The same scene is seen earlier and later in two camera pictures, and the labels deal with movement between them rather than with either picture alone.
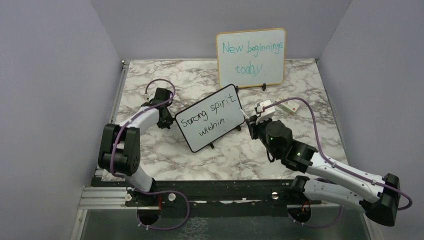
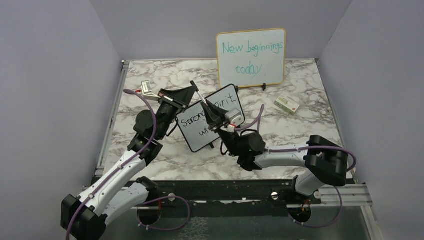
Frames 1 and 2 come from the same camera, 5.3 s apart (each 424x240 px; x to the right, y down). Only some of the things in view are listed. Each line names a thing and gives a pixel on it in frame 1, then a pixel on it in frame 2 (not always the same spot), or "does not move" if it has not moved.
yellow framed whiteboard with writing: [251, 57] does not move
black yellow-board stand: [264, 87] does not move
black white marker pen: [244, 113] → [202, 98]
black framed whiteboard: [211, 118] does not move
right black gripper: [253, 126] → [215, 120]
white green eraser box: [290, 105] does not move
